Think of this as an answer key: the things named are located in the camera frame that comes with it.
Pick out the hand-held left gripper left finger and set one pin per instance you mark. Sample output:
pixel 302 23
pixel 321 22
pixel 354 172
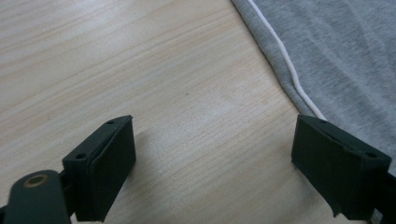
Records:
pixel 102 174

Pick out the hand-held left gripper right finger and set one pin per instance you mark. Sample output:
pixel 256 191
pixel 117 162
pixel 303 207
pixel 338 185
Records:
pixel 336 168

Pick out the grey pants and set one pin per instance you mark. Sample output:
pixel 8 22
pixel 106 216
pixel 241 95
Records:
pixel 342 46

